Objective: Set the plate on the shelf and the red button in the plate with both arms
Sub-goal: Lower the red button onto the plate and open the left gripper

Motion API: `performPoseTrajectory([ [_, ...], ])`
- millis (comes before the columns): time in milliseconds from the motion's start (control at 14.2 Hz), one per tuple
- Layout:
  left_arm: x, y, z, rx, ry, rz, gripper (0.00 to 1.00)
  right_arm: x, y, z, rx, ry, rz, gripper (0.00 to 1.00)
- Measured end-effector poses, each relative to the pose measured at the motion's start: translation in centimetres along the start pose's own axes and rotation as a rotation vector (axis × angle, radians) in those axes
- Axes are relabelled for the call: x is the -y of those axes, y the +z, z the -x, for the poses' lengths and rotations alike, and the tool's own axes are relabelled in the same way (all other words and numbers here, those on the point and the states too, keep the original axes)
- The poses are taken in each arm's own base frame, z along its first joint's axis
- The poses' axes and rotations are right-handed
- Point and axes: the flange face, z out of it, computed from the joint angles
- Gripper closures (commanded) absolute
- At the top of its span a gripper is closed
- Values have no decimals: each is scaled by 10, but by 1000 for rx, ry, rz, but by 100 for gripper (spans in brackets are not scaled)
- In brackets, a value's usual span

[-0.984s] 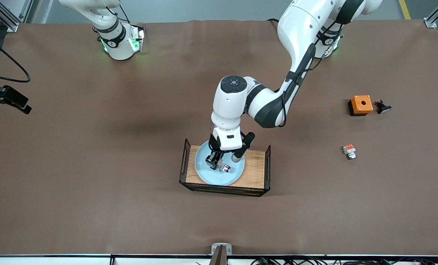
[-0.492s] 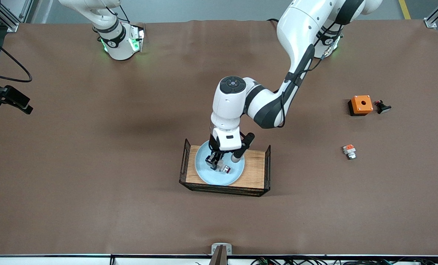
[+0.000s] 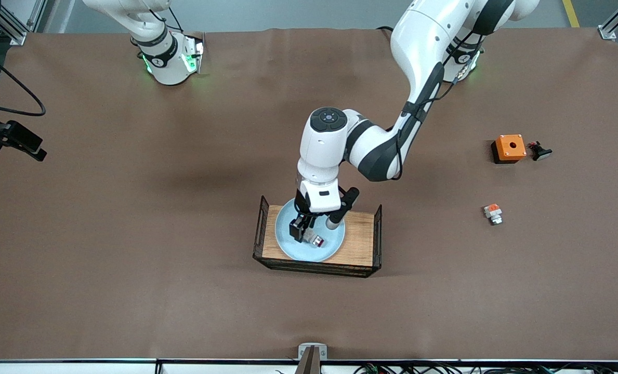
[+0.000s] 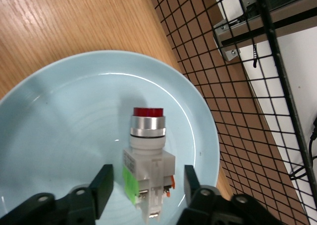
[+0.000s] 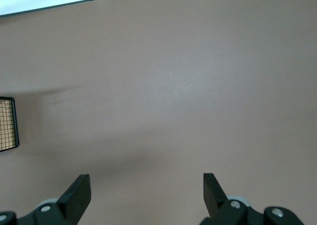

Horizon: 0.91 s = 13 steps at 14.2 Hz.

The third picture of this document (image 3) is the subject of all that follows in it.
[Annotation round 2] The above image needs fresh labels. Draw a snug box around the light blue round plate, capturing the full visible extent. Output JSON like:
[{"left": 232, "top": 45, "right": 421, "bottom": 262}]
[{"left": 274, "top": 197, "right": 346, "bottom": 262}]

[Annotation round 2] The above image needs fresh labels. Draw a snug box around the black push button head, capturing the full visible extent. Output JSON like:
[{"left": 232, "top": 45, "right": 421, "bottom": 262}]
[{"left": 528, "top": 141, "right": 553, "bottom": 162}]

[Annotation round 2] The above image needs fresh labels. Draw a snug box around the wooden tray with mesh sides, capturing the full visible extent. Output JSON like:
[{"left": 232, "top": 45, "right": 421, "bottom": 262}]
[{"left": 252, "top": 195, "right": 383, "bottom": 278}]

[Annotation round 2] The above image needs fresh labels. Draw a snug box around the brown table mat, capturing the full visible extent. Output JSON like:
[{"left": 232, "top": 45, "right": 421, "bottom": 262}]
[{"left": 0, "top": 27, "right": 618, "bottom": 363}]

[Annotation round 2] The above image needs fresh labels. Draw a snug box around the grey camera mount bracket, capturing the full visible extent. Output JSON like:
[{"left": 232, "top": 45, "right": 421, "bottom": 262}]
[{"left": 294, "top": 343, "right": 328, "bottom": 374}]

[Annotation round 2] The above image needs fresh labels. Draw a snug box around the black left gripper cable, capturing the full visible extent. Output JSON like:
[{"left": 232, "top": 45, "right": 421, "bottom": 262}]
[{"left": 293, "top": 31, "right": 478, "bottom": 229}]

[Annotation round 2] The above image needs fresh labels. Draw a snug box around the orange button enclosure box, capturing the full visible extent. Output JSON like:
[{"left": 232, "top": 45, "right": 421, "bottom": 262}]
[{"left": 491, "top": 134, "right": 528, "bottom": 165}]

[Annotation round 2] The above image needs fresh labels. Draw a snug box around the white table edge rail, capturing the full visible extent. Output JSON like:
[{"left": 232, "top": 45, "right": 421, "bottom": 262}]
[{"left": 0, "top": 357, "right": 618, "bottom": 374}]

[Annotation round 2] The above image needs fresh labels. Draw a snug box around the bundle of black cables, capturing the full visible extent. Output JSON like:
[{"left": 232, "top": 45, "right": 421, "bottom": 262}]
[{"left": 354, "top": 363, "right": 618, "bottom": 374}]

